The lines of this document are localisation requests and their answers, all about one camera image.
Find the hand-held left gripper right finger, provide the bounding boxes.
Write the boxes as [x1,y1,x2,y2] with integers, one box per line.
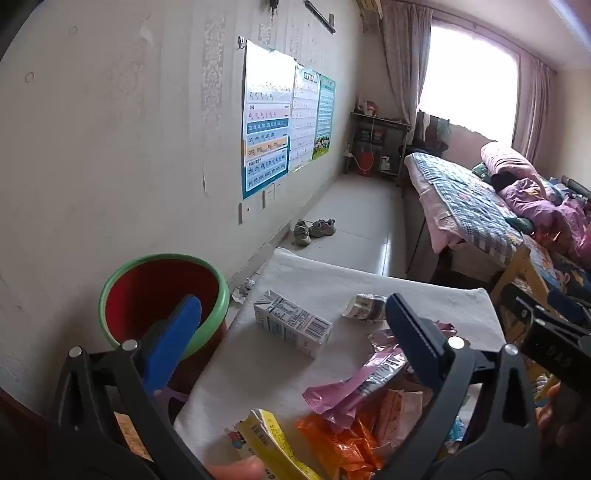
[369,292,543,480]

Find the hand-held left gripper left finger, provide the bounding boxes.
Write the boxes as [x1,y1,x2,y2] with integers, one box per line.
[48,294,218,480]

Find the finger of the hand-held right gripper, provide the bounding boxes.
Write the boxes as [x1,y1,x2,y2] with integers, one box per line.
[549,288,586,325]
[501,281,550,335]

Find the red bin with green rim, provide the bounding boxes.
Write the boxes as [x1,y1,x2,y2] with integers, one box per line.
[99,253,230,370]

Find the white blue milk carton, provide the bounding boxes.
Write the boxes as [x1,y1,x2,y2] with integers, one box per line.
[253,290,333,358]

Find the orange foil wrapper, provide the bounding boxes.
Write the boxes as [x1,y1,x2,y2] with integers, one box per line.
[295,406,389,476]

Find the yellow cardboard box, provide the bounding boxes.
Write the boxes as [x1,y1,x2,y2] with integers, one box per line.
[225,408,324,480]

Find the person's right hand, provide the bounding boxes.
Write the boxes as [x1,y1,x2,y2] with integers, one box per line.
[538,381,591,455]

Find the person's left hand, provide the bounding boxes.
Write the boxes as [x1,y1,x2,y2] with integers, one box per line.
[203,456,267,480]

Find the crumpled paper cup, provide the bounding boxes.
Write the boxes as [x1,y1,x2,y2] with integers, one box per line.
[342,294,389,321]

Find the bed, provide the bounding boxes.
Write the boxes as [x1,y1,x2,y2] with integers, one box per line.
[404,152,591,287]

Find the crumpled foil scrap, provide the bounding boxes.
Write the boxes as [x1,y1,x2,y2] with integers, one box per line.
[231,279,257,303]

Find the white towel cloth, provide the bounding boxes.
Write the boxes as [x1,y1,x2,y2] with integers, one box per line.
[173,248,506,480]

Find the purple duvet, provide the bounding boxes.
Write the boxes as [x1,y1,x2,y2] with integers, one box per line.
[499,178,591,250]

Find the blue checked quilt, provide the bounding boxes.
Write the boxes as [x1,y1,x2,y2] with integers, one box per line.
[411,152,532,252]

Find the pink pillow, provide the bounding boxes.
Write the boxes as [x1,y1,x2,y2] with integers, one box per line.
[480,141,548,188]

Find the dark hanging clothes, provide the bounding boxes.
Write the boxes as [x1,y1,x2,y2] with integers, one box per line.
[414,111,451,155]

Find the pink patterned curtain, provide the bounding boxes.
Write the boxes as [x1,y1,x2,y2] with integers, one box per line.
[512,51,557,162]
[379,0,432,134]

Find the metal shelf rack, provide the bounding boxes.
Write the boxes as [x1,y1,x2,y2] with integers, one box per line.
[347,111,411,178]

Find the bright window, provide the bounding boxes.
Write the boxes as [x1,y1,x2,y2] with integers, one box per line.
[418,23,520,144]

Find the blue wall poster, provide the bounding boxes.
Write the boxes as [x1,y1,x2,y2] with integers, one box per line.
[241,39,296,200]

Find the teal wall poster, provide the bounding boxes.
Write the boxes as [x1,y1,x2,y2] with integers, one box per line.
[311,74,336,161]

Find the white wall poster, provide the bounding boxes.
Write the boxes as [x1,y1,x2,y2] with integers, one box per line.
[287,62,320,174]

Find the black wall hook rail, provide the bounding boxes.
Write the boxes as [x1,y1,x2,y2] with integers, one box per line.
[304,0,335,33]

